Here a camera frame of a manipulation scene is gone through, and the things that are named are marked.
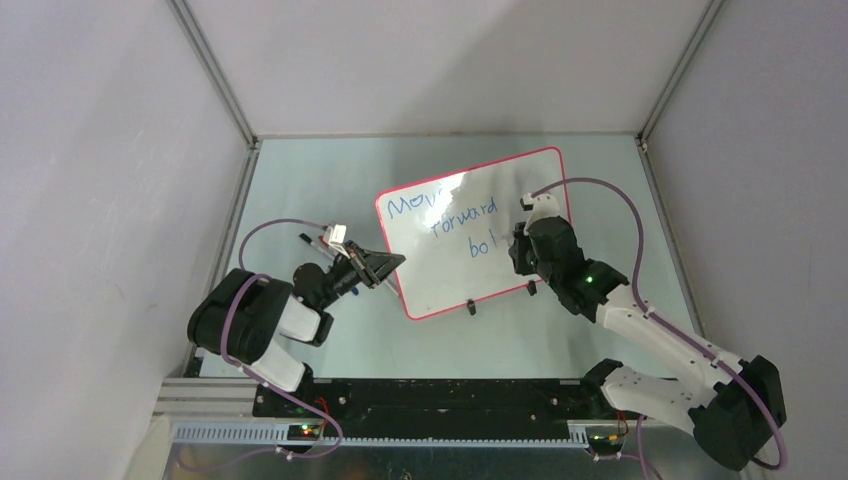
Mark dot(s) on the pink framed whiteboard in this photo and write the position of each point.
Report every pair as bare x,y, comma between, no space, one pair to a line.
454,230

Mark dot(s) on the black cap marker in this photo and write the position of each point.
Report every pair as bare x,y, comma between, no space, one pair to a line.
316,245

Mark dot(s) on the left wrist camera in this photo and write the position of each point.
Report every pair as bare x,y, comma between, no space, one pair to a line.
335,234

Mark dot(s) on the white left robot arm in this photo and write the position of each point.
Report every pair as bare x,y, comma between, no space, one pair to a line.
246,314

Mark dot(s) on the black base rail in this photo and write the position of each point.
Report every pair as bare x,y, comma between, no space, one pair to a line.
440,409

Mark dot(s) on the aluminium frame profile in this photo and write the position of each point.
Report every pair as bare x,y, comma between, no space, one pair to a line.
208,410

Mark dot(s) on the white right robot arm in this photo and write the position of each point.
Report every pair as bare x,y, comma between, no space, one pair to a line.
732,407

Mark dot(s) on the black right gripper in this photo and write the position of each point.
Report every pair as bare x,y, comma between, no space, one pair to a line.
517,251

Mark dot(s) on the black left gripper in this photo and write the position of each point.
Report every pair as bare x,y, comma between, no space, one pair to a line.
382,263

